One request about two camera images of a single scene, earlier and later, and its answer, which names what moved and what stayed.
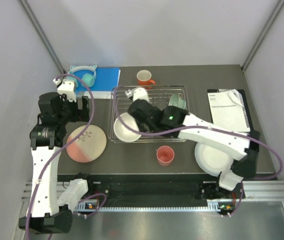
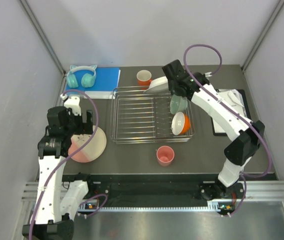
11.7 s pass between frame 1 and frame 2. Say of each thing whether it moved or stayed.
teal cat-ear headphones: stayed
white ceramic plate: moved
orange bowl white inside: moved
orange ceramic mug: stayed
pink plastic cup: stayed
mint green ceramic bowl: stayed
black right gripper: moved
